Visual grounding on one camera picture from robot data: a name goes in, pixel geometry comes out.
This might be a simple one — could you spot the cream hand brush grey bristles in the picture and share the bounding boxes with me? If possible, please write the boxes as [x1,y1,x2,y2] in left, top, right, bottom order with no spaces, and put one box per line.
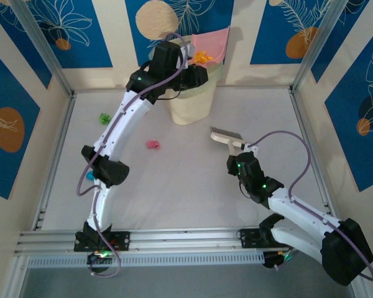
[209,125,246,157]

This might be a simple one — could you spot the pink plastic dustpan scoop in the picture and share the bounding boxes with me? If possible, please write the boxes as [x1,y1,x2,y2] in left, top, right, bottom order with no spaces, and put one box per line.
[190,25,231,66]

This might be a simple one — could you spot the cream trash bin with bag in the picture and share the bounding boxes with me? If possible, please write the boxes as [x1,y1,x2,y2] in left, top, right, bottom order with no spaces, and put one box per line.
[149,33,224,127]

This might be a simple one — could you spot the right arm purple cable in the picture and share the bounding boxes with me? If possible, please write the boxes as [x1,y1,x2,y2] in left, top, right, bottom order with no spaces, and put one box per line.
[245,130,373,282]

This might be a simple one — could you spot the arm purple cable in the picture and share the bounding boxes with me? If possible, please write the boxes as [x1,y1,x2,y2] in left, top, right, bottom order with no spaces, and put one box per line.
[76,32,189,279]
[245,130,373,282]

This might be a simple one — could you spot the right aluminium side rail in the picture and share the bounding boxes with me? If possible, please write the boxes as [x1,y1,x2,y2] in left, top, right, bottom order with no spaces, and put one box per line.
[288,88,335,218]

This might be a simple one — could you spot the aluminium side rail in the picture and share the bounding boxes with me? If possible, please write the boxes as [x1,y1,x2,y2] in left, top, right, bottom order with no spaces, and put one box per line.
[288,88,335,218]
[34,93,78,232]

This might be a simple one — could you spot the right black mount plate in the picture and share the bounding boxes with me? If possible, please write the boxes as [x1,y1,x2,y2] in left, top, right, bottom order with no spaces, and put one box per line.
[239,228,298,250]

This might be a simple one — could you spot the black mount plate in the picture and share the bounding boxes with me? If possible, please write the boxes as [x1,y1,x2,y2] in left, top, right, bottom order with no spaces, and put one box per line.
[73,231,131,253]
[239,228,298,250]

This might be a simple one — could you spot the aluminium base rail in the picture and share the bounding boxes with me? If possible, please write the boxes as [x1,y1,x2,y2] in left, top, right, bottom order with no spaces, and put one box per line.
[14,227,302,255]

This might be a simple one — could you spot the grey slotted cable duct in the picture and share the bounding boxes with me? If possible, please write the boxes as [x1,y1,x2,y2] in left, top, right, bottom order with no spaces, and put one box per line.
[26,250,265,269]

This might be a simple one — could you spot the left aluminium frame post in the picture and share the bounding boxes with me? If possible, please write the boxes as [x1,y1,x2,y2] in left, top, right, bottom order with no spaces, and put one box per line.
[7,0,76,97]

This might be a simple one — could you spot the aluminium frame post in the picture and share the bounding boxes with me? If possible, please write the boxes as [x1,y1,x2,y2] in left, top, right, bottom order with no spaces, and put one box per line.
[7,0,76,97]
[290,0,344,94]

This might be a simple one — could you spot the right aluminium frame post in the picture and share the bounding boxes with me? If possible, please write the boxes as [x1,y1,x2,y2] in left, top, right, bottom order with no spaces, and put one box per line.
[290,0,344,94]

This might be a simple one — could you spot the left black mount plate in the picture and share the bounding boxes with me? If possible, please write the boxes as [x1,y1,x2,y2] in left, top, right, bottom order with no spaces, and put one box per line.
[73,231,131,253]

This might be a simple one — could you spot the left aluminium side rail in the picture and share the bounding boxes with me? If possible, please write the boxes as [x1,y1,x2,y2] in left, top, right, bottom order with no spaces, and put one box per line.
[34,93,78,232]

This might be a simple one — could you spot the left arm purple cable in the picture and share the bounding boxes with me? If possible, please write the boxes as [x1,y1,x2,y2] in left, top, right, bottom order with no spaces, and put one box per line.
[76,32,189,279]

